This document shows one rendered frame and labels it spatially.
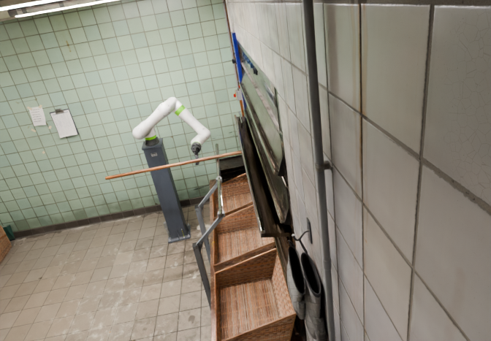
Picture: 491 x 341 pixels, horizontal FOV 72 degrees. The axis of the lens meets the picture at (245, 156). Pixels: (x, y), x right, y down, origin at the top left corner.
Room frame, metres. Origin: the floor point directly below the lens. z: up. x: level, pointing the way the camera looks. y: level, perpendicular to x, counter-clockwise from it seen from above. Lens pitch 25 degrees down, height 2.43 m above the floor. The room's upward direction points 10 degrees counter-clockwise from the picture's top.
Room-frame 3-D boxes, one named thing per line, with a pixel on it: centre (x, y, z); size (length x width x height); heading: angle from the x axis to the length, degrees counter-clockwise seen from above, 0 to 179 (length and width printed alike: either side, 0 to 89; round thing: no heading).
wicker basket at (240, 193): (2.76, 0.15, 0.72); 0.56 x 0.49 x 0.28; 3
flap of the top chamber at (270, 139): (2.18, -0.13, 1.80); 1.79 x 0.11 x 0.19; 2
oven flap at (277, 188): (2.18, -0.13, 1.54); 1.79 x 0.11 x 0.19; 2
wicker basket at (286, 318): (1.55, 0.11, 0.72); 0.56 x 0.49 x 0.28; 1
